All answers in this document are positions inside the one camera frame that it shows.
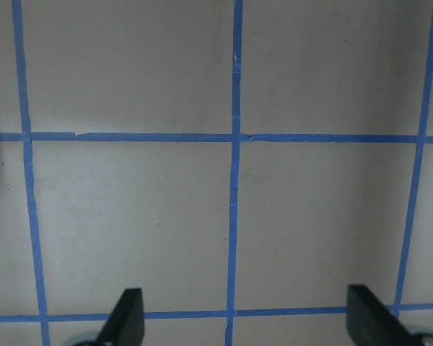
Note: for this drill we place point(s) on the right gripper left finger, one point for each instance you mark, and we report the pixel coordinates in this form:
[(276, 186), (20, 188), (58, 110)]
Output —
[(125, 325)]

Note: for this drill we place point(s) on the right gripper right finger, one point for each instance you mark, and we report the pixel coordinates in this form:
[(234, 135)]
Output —
[(370, 323)]

